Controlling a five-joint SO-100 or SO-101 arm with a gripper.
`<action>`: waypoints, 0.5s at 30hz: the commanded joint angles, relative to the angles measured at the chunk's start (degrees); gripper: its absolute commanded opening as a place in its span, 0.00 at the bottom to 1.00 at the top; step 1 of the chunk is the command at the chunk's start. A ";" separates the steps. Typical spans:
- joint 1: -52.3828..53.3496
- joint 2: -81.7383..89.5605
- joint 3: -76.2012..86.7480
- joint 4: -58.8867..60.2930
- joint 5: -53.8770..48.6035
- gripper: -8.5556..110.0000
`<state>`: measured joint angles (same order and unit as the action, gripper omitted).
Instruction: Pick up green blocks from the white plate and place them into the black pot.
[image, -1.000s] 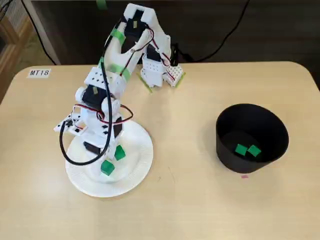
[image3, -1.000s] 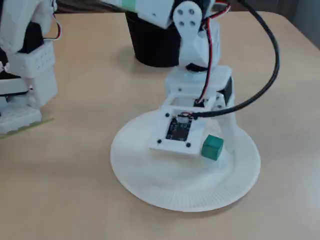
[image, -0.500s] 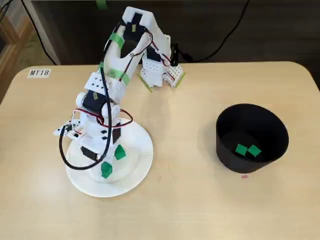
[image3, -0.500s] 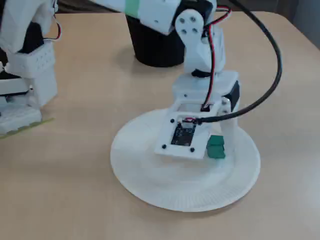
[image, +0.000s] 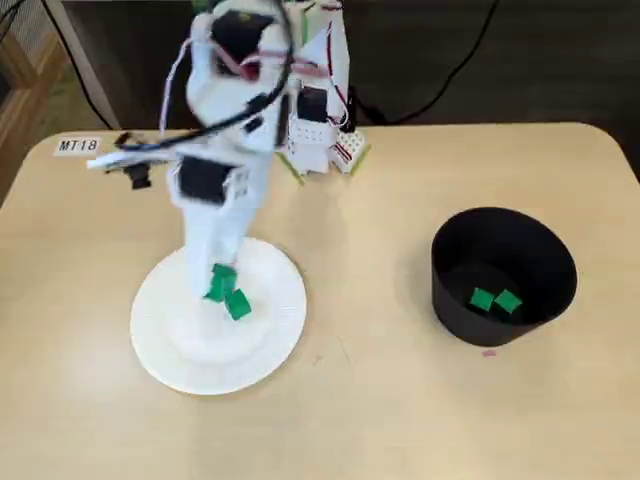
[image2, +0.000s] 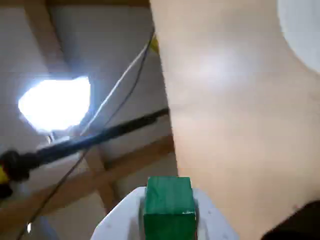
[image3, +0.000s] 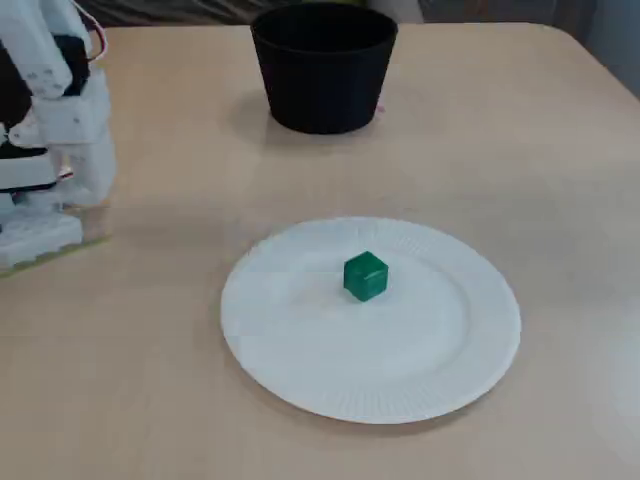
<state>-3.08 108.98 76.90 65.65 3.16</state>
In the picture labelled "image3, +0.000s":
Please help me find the green cube block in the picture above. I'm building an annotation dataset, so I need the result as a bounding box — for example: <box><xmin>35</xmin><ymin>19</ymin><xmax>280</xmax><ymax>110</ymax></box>
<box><xmin>342</xmin><ymin>250</ymin><xmax>390</xmax><ymax>304</ymax></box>

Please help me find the white paper plate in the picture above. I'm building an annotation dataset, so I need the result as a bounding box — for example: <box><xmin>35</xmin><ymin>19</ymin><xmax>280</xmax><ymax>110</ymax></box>
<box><xmin>220</xmin><ymin>215</ymin><xmax>523</xmax><ymax>426</ymax></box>

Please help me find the black round pot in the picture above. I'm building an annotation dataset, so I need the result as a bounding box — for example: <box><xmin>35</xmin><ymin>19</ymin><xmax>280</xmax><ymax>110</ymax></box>
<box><xmin>249</xmin><ymin>4</ymin><xmax>400</xmax><ymax>135</ymax></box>

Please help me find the red servo wire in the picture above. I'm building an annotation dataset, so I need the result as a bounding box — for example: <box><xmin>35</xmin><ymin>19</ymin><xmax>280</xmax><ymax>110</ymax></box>
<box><xmin>69</xmin><ymin>0</ymin><xmax>110</xmax><ymax>65</ymax></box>

